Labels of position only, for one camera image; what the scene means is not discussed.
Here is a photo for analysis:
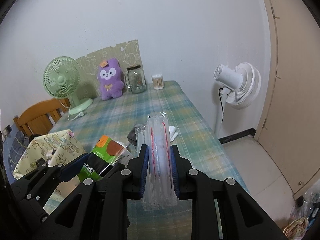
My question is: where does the clear plastic pack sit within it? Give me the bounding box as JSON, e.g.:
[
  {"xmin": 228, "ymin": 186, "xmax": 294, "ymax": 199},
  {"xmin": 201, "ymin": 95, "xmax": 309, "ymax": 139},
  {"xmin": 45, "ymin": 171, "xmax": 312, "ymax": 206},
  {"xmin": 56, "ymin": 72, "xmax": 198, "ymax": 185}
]
[{"xmin": 137, "ymin": 112, "xmax": 177, "ymax": 211}]

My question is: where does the grey sock bundle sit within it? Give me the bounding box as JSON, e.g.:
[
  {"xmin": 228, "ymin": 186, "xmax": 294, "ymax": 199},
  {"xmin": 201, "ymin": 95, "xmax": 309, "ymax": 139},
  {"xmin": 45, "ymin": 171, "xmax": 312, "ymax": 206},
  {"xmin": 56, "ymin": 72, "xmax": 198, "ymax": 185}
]
[{"xmin": 127, "ymin": 124, "xmax": 146, "ymax": 146}]

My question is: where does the cartoon patterned storage box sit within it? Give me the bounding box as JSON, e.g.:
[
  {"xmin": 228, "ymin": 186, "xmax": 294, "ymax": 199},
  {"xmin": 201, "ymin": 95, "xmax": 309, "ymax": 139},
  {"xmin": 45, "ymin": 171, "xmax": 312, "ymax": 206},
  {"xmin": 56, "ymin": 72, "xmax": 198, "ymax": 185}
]
[{"xmin": 13, "ymin": 129, "xmax": 85, "ymax": 179}]

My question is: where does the white fan power plug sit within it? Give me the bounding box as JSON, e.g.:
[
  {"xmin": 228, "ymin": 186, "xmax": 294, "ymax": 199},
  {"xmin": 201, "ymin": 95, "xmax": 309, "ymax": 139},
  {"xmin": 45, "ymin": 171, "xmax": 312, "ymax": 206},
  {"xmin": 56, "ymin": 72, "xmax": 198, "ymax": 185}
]
[{"xmin": 68, "ymin": 112, "xmax": 85, "ymax": 121}]

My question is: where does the wooden chair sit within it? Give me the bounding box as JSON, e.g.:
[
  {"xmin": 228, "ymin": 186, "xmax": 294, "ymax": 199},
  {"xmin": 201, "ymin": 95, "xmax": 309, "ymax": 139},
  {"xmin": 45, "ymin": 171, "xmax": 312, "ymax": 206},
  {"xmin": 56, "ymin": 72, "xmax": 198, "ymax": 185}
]
[{"xmin": 13, "ymin": 99, "xmax": 71, "ymax": 137}]

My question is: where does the green desk fan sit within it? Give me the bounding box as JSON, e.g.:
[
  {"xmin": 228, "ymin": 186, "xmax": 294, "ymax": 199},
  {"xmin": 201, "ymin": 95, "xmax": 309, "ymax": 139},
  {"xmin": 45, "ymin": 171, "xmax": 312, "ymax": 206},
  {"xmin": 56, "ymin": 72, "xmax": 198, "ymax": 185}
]
[{"xmin": 43, "ymin": 56, "xmax": 93, "ymax": 115}]

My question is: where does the beige door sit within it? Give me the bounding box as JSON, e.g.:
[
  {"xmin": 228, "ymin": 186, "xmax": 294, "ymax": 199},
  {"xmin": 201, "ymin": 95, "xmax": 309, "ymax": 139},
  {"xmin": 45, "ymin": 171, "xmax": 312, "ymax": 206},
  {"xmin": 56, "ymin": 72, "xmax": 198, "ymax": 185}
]
[{"xmin": 256, "ymin": 0, "xmax": 319, "ymax": 199}]

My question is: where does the purple plush toy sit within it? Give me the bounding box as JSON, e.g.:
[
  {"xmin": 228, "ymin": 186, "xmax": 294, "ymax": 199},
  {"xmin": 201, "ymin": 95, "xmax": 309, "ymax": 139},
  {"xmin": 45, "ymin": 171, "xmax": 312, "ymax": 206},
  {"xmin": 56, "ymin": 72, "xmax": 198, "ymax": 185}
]
[{"xmin": 97, "ymin": 58, "xmax": 125, "ymax": 101}]

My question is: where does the plaid tablecloth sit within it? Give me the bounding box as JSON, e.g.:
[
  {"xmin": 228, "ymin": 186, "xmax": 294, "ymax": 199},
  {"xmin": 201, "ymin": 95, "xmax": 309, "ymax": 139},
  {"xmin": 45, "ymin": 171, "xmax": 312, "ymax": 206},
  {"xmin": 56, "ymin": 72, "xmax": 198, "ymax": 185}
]
[{"xmin": 53, "ymin": 81, "xmax": 243, "ymax": 239}]

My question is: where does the glass jar with lid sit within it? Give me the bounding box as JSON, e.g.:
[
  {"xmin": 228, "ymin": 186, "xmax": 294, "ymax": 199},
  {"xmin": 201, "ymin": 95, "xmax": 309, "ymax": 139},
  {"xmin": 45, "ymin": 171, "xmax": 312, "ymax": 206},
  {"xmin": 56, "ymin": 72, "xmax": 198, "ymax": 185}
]
[{"xmin": 124, "ymin": 64, "xmax": 146, "ymax": 94}]

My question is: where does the cotton swab container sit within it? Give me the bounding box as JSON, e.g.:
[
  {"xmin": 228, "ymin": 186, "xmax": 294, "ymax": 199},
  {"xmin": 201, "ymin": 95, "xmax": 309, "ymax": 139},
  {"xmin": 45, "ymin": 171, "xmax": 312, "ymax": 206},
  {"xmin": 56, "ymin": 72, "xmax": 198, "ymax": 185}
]
[{"xmin": 151, "ymin": 74, "xmax": 164, "ymax": 90}]

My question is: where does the patterned cardboard backboard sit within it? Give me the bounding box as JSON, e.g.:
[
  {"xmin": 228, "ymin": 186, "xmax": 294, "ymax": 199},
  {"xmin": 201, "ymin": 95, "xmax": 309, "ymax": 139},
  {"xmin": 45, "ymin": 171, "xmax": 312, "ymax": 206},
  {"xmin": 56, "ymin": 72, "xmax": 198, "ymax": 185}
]
[{"xmin": 76, "ymin": 40, "xmax": 142, "ymax": 99}]

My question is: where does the white standing fan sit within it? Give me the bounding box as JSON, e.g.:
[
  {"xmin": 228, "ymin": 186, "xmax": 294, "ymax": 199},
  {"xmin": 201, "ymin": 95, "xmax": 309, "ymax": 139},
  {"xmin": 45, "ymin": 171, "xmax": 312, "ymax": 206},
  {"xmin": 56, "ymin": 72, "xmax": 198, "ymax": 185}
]
[{"xmin": 213, "ymin": 62, "xmax": 261, "ymax": 136}]

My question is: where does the wall power socket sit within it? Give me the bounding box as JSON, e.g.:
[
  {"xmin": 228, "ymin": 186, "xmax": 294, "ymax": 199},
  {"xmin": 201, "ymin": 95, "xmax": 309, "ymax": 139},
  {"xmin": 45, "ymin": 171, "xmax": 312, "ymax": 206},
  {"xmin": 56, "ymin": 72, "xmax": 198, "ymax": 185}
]
[{"xmin": 2, "ymin": 125, "xmax": 12, "ymax": 138}]

